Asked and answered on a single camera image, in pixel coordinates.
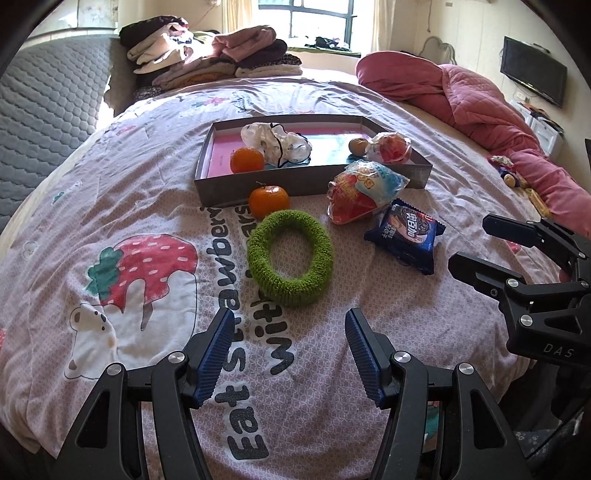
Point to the window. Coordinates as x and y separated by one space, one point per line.
323 18

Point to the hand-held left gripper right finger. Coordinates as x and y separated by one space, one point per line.
364 355

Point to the black television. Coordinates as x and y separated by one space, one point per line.
533 69

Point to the white drawer unit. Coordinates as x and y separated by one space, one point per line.
547 134

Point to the small toy doll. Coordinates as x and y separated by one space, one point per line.
505 170

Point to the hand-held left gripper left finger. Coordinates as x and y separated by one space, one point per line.
212 355

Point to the heart-shaped white frame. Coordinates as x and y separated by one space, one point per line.
438 40

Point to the brown walnut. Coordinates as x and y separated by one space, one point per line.
358 146

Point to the cream curtain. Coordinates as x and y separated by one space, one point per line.
382 23
238 14

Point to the pink quilt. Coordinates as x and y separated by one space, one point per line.
461 92

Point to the orange tangerine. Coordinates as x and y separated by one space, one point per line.
270 202
247 160

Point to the white wall cabinet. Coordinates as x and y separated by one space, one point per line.
97 14

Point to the small red snack bag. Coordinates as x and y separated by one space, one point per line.
390 147

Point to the blue cookie packet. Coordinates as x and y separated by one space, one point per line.
406 230

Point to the yellow box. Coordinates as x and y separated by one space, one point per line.
538 203

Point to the grey cardboard box tray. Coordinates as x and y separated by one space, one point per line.
221 191

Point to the grey quilted headboard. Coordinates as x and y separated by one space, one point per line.
46 92

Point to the red and blue snack bag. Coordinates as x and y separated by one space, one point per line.
355 194

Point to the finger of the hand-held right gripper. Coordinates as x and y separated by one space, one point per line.
521 230
480 274

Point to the dark items on windowsill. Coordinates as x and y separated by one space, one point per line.
328 44

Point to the pile of folded clothes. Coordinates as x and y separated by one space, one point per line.
184 50

